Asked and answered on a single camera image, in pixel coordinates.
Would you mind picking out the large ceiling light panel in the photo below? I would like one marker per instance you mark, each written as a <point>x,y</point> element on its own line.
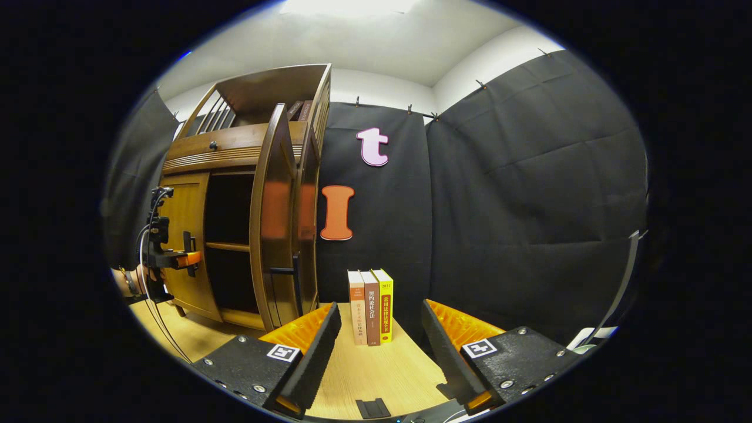
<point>352,6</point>

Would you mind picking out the white and orange book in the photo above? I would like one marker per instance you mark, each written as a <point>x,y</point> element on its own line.
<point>356,311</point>

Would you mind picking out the maroon book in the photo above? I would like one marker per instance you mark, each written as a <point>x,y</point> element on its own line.
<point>305,110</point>

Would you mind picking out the wooden shoe cabinet door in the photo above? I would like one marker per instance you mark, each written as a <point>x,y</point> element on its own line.
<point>276,205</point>
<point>185,205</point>

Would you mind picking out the yellow book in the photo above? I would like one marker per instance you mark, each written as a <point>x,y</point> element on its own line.
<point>386,305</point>

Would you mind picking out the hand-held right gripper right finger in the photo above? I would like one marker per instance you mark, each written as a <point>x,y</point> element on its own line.
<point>449,358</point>

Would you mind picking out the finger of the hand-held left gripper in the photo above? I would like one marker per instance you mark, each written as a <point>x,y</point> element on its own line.
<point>189,259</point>

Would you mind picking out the dark brown book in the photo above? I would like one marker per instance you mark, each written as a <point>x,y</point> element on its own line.
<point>294,110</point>

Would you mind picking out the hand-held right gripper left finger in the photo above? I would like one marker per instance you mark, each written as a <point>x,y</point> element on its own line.
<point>314,364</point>

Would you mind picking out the black backdrop cloth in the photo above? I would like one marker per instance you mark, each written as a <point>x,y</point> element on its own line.
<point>529,205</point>

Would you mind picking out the wooden double-door shoe cabinet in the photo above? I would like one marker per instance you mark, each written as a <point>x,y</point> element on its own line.
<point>264,88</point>

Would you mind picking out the wooden cabinet drawer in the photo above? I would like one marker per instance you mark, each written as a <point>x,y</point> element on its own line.
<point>247,141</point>

